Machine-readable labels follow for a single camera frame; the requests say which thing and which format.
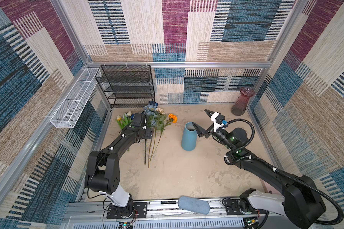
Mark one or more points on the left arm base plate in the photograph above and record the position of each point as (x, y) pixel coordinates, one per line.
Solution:
(138, 209)

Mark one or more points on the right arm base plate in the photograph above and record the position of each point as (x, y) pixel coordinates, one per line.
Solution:
(240, 207)

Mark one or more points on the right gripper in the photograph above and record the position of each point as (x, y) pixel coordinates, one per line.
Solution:
(201, 131)

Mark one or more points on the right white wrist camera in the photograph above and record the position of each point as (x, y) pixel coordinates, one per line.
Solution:
(218, 121)

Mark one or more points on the cream sunflower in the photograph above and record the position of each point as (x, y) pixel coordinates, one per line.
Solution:
(158, 124)

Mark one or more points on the teal ceramic vase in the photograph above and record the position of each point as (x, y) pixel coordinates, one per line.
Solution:
(189, 138)

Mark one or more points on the black wire shelf rack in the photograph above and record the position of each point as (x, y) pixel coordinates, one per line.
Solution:
(126, 86)

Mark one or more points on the blue-grey sponge pad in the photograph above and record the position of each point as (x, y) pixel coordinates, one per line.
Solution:
(194, 205)

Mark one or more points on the white mesh wall basket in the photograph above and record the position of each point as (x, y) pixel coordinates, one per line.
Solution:
(67, 115)

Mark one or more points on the tulip bunch green leaves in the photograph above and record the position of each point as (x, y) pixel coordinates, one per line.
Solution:
(124, 120)

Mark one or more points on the dark blue rose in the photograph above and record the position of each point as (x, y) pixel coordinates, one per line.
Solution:
(153, 103)

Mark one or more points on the light blue rose bunch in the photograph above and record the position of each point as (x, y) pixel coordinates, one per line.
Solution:
(150, 112)

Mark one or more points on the dark red glass vase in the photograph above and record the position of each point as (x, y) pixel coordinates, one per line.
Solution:
(239, 107)

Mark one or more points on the orange marigold flower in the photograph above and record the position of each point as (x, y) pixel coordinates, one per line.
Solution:
(171, 118)

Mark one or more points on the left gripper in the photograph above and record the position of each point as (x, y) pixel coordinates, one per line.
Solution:
(148, 133)

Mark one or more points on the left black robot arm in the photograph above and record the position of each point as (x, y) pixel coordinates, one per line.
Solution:
(103, 170)

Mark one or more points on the white slotted cable duct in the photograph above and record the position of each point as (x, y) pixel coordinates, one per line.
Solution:
(214, 223)

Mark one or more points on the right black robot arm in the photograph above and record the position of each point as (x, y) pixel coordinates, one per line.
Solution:
(302, 203)

